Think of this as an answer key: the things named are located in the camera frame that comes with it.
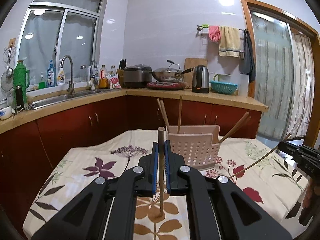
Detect wooden chopstick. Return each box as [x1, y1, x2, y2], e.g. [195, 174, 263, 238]
[218, 112, 250, 144]
[222, 115, 252, 140]
[177, 96, 183, 134]
[228, 133, 292, 179]
[160, 100, 170, 132]
[157, 98, 164, 120]
[158, 127, 165, 217]

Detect red kitchen cabinets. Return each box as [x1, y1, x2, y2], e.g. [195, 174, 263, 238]
[1, 95, 262, 233]

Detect steel kitchen faucet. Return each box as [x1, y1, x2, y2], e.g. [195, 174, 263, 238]
[60, 55, 76, 96]

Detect person's left hand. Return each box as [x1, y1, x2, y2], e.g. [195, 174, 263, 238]
[299, 178, 319, 226]

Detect floral tablecloth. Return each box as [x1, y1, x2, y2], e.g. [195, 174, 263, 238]
[22, 128, 309, 240]

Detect pink perforated utensil holder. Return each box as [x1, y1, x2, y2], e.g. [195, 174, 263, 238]
[168, 125, 221, 170]

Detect glass sliding door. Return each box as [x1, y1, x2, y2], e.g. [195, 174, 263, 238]
[240, 0, 319, 146]

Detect white plastic container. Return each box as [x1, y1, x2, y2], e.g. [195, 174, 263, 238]
[238, 74, 249, 96]

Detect teal plastic colander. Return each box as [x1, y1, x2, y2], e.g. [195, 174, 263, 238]
[210, 81, 238, 95]

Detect dark grey hanging cloth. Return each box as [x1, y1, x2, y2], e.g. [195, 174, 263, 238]
[239, 30, 255, 83]

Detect white green mug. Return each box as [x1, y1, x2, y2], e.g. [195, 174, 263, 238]
[213, 74, 231, 82]

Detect stainless steel sink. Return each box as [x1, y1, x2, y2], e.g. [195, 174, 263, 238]
[29, 89, 121, 110]

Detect cooking oil bottle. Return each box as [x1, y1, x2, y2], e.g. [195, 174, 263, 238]
[99, 64, 110, 89]

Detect pink white snack bag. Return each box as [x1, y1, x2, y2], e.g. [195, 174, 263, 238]
[107, 74, 121, 89]

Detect red induction cooker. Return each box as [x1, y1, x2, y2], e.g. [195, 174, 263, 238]
[147, 82, 185, 90]

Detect steel electric kettle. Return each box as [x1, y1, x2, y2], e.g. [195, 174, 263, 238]
[191, 65, 209, 94]

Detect black thermos bottle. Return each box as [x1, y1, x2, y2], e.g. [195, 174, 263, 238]
[15, 85, 24, 112]

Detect grey rice cooker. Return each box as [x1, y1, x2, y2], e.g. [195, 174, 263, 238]
[124, 64, 152, 88]

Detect clear bottle white cap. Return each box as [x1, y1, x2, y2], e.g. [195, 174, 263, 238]
[110, 65, 117, 76]

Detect white blue bowl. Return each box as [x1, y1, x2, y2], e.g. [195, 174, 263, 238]
[0, 106, 12, 120]

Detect white spray cleaner bottle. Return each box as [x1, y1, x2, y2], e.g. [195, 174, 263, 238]
[57, 62, 65, 86]

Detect green soap dispenser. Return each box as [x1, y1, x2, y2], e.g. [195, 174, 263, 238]
[38, 73, 47, 89]

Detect yellow hanging towel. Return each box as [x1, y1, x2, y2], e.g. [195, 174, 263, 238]
[219, 26, 240, 58]

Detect steel wok with lid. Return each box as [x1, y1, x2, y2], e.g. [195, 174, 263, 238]
[151, 60, 196, 83]

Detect knife block with knives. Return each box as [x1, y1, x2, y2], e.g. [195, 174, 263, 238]
[117, 59, 126, 88]

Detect wooden cutting board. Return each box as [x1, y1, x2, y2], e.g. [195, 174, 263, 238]
[183, 57, 208, 89]

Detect blue detergent bottle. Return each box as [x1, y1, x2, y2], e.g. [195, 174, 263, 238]
[47, 60, 56, 87]

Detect pink rubber glove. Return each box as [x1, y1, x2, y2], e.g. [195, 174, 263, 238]
[208, 25, 221, 42]

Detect green thermos jug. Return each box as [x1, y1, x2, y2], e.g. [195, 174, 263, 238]
[13, 60, 30, 105]

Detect hanging mesh strainer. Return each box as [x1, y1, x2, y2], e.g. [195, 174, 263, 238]
[1, 70, 14, 92]

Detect wall towel rail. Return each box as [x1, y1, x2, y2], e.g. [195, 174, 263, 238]
[196, 24, 249, 38]

